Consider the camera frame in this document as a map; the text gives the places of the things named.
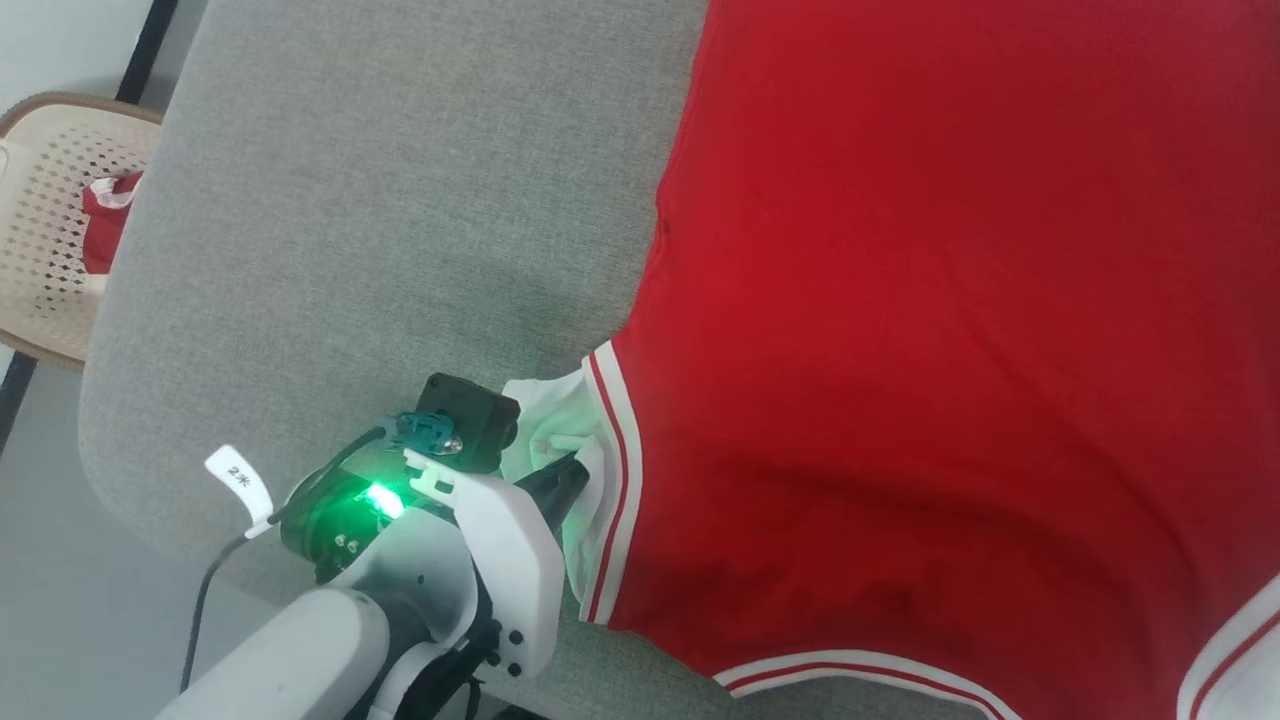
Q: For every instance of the red white basketball jersey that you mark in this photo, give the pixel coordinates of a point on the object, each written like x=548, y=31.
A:
x=950, y=350

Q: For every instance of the red garment with white trim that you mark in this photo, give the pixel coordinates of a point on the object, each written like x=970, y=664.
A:
x=105, y=225

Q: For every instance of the grey fabric sofa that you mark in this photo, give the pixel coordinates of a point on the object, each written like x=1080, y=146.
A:
x=350, y=200

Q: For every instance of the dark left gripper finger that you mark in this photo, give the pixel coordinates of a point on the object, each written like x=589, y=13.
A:
x=560, y=485

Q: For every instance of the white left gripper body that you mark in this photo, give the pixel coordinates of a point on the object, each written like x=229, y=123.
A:
x=510, y=570

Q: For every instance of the beige perforated laundry basket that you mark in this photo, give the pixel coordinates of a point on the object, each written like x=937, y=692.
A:
x=45, y=170

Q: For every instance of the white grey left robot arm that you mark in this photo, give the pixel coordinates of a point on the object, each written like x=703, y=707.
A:
x=300, y=650

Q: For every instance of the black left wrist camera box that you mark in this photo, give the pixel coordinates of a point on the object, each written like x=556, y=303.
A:
x=470, y=420

